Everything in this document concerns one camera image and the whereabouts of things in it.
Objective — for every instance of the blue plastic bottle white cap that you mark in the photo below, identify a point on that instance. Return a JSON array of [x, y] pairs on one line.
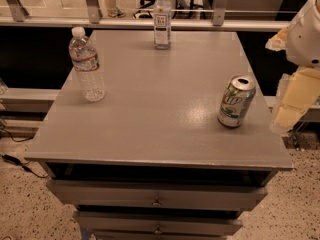
[[162, 24]]

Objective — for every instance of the person leg and shoe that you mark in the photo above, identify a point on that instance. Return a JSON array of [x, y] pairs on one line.
[[113, 11]]

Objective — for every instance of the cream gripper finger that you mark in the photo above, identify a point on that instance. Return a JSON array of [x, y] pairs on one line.
[[296, 93], [279, 41]]

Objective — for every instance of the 7up soda can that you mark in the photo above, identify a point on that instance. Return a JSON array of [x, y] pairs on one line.
[[236, 100]]

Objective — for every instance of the clear water bottle red label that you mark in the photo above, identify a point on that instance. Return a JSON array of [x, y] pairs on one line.
[[84, 57]]

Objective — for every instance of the metal railing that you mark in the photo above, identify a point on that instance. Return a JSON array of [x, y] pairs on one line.
[[221, 15]]

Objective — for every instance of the grey drawer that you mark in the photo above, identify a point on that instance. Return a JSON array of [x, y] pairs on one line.
[[148, 195], [157, 224]]

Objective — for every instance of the grey drawer cabinet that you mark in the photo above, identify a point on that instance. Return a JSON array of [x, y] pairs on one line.
[[158, 124]]

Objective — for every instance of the top grey drawer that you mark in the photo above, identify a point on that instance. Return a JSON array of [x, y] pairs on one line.
[[148, 195]]

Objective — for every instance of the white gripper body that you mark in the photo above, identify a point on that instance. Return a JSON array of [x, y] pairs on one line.
[[305, 37]]

